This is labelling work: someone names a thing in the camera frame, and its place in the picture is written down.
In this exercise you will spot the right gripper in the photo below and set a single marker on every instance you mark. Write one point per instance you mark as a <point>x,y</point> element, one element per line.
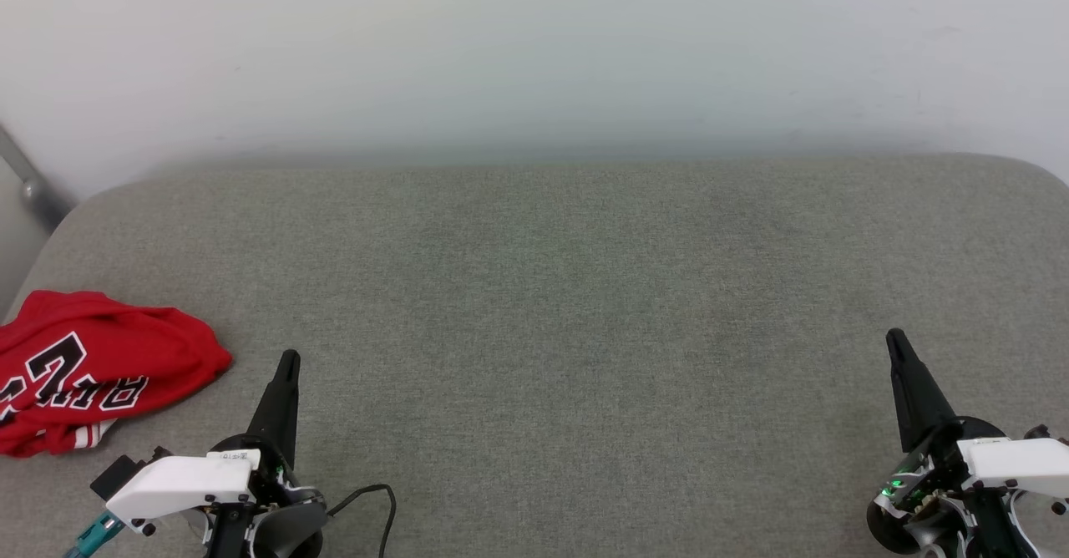
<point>935,479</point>

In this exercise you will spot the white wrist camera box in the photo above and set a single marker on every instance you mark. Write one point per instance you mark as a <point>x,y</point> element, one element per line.
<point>179,484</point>
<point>1023,462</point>

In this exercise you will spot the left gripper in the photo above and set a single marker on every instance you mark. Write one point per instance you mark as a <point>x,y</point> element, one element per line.
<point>263,479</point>

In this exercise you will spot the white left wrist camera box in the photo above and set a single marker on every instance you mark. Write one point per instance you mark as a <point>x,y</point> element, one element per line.
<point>179,484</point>

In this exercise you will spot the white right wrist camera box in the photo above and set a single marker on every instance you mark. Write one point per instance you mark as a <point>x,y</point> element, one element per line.
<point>1023,462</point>

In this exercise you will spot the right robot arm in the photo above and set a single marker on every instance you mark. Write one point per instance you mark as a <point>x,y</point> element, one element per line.
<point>898,529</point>

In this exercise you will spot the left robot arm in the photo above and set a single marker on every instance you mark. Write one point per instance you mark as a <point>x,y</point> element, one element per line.
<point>294,535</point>

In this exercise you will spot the grey metal bar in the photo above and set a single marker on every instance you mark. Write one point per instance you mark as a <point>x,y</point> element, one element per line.
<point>29,186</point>

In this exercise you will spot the red jersey with white sleeves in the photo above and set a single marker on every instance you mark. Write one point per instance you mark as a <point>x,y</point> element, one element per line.
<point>92,366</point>

